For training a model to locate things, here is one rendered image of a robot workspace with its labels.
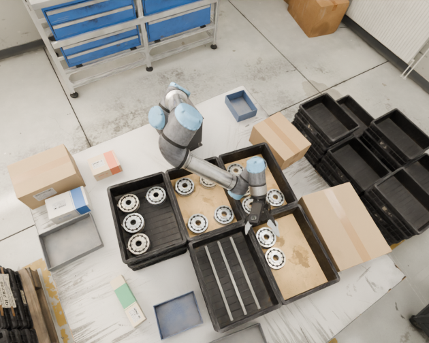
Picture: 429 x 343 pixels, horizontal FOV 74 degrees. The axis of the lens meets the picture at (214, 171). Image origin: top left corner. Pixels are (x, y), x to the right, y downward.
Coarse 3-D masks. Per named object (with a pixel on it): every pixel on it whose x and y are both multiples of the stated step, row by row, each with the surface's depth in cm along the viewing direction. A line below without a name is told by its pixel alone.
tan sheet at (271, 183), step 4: (256, 156) 169; (260, 156) 169; (240, 160) 167; (244, 160) 167; (228, 164) 165; (240, 164) 165; (244, 164) 165; (268, 168) 165; (236, 172) 162; (268, 172) 164; (268, 176) 163; (272, 176) 163; (268, 180) 161; (272, 180) 161; (268, 184) 160; (272, 184) 160; (276, 184) 160; (268, 188) 159; (272, 188) 159; (276, 188) 159; (240, 200) 154; (284, 204) 155; (272, 208) 153
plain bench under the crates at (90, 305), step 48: (144, 144) 183; (240, 144) 188; (96, 192) 165; (96, 288) 141; (144, 288) 142; (192, 288) 144; (336, 288) 148; (384, 288) 150; (96, 336) 131; (144, 336) 132; (192, 336) 133; (288, 336) 136
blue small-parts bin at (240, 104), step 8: (232, 96) 202; (240, 96) 207; (248, 96) 199; (232, 104) 203; (240, 104) 204; (248, 104) 204; (232, 112) 198; (240, 112) 200; (248, 112) 192; (256, 112) 197; (240, 120) 196
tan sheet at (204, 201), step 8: (184, 176) 159; (192, 176) 159; (200, 184) 157; (200, 192) 155; (208, 192) 155; (216, 192) 156; (224, 192) 156; (184, 200) 152; (192, 200) 152; (200, 200) 153; (208, 200) 153; (216, 200) 153; (224, 200) 154; (184, 208) 150; (192, 208) 150; (200, 208) 150; (208, 208) 151; (184, 216) 148; (208, 216) 149; (200, 224) 146; (208, 224) 147; (216, 224) 147
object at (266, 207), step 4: (252, 196) 122; (260, 196) 120; (264, 196) 121; (264, 200) 126; (264, 204) 126; (268, 204) 126; (264, 208) 122; (268, 208) 125; (264, 212) 122; (264, 216) 122
